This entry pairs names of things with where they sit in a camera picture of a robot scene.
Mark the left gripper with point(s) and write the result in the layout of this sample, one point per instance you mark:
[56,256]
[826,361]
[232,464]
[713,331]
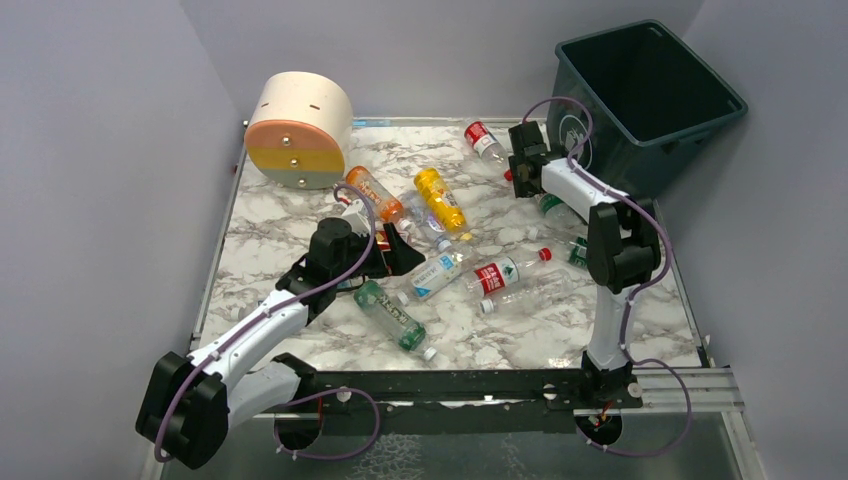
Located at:
[390,250]

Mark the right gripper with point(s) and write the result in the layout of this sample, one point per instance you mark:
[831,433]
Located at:
[521,165]

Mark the red label bottle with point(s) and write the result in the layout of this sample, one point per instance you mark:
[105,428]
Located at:
[504,271]
[492,153]

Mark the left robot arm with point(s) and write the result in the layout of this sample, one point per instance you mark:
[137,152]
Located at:
[232,371]

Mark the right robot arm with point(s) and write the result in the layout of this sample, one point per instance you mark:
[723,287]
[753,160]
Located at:
[623,250]

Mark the dark green plastic bin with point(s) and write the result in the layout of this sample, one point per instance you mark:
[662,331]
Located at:
[643,101]

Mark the white blue label bottle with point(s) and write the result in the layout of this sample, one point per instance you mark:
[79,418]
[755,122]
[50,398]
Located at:
[436,273]

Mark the clear purple label bottle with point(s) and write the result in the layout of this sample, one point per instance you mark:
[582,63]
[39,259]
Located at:
[424,220]

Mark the orange drink bottle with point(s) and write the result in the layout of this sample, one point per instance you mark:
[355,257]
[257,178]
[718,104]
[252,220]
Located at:
[388,207]

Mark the yellow drink bottle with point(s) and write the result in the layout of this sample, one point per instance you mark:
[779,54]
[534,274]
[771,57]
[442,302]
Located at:
[440,199]

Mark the green tinted tea bottle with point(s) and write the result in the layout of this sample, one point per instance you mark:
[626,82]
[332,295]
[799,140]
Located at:
[409,334]

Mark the clear green label bottle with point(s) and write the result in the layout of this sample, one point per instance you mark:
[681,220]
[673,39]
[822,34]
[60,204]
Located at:
[564,245]

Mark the clear crushed bottle white cap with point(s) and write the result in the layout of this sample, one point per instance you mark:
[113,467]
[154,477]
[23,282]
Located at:
[537,293]

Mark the round cream drum box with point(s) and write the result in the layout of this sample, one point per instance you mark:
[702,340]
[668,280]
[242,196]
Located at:
[299,133]

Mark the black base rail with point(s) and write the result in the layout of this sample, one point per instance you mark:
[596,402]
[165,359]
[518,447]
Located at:
[422,402]

